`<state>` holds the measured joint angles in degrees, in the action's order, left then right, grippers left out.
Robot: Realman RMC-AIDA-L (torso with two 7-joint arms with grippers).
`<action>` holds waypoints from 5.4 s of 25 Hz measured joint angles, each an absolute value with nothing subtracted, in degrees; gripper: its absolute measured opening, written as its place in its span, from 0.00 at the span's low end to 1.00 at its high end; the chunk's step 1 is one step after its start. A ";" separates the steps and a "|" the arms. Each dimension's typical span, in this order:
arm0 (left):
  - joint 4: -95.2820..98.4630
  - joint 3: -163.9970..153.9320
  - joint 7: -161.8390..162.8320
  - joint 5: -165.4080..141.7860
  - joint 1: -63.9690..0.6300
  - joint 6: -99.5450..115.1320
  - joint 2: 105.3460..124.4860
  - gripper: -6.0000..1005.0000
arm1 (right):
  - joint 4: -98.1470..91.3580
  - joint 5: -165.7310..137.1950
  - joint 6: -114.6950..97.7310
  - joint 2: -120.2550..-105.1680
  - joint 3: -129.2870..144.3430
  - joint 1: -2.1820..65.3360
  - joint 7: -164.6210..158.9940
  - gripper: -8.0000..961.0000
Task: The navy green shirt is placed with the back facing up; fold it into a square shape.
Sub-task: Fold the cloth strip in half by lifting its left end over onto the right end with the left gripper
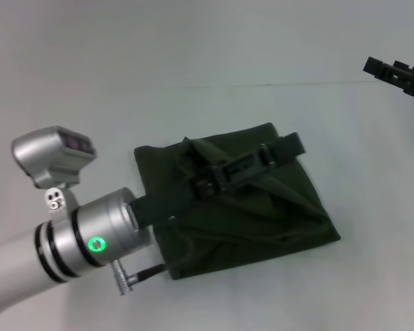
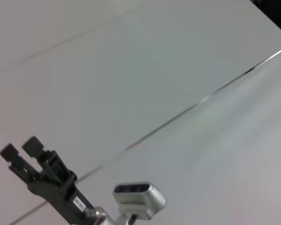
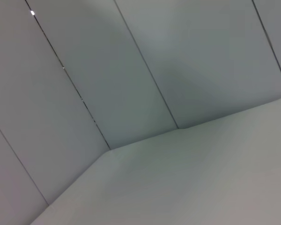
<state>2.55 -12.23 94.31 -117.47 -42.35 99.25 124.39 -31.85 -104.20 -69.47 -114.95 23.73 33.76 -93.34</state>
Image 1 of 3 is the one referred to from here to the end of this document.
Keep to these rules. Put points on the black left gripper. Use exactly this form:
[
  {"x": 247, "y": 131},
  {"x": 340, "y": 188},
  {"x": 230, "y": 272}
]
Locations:
[{"x": 158, "y": 210}]

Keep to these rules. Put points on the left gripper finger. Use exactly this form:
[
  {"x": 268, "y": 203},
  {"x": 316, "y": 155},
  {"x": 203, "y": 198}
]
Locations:
[{"x": 265, "y": 157}]

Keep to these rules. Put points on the dark green shirt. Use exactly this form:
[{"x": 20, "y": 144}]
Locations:
[{"x": 248, "y": 213}]

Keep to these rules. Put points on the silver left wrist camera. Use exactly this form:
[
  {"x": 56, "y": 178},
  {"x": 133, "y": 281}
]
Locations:
[{"x": 48, "y": 151}]

